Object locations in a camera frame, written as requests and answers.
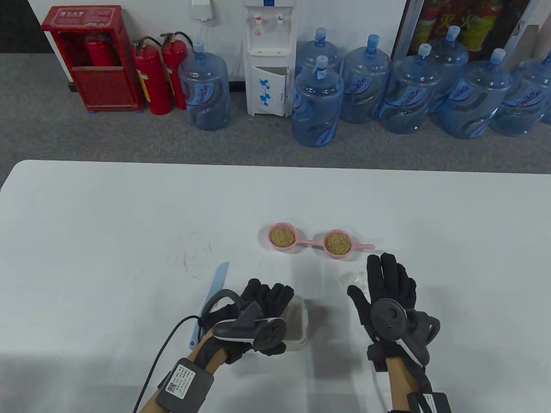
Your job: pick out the person's right hand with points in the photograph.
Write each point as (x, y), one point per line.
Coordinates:
(387, 279)

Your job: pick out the person's left hand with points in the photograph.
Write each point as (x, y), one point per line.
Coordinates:
(267, 301)

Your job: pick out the white plastic coffee spoon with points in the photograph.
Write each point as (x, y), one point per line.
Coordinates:
(355, 278)

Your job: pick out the white sesame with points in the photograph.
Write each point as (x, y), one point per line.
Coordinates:
(295, 327)

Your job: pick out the light blue plastic knife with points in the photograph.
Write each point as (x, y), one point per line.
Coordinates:
(219, 279)

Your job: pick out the clear plastic sesame container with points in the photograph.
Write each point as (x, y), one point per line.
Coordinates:
(301, 345)

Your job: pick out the small white sesame portion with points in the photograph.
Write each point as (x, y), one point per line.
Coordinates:
(338, 244)
(283, 238)

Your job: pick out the person's right forearm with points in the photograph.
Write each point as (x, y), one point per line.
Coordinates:
(398, 383)

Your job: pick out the person's left forearm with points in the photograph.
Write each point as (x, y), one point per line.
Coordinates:
(206, 357)

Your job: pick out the black grey hand controller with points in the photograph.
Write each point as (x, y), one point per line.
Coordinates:
(269, 335)
(388, 319)

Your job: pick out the black labelled wrist box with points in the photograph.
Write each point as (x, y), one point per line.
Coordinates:
(430, 404)
(185, 383)

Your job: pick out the row of blue water jugs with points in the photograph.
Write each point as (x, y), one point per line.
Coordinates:
(318, 107)

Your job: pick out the large blue water bottle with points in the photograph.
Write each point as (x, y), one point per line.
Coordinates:
(204, 94)

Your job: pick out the red fire extinguisher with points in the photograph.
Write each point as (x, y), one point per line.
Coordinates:
(150, 81)
(172, 64)

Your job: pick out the white water dispenser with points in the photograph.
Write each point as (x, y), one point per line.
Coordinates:
(267, 51)

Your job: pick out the red fire extinguisher cabinet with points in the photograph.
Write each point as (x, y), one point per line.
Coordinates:
(103, 86)

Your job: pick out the grey leaning panel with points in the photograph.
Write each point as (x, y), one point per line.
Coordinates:
(527, 38)

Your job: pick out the red extinguisher inside cabinet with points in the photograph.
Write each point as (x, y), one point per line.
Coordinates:
(99, 51)

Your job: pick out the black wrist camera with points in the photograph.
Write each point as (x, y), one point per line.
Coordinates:
(376, 359)

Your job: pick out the white wall box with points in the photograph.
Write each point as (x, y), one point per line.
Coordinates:
(202, 8)

